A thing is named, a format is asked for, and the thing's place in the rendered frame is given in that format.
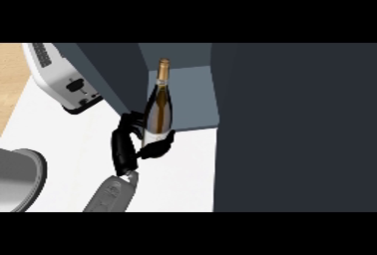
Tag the grey open cabinet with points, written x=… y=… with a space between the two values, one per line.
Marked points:
x=146 y=83

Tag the grey metal sink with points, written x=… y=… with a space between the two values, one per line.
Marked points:
x=16 y=181

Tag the brown wine bottle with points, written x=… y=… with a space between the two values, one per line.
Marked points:
x=158 y=113

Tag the dark grey cabinet door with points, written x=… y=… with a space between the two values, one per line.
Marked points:
x=294 y=127

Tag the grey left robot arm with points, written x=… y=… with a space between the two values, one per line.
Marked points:
x=110 y=196

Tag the white toaster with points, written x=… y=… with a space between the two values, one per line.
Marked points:
x=66 y=79

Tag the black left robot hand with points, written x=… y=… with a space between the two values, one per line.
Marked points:
x=119 y=149

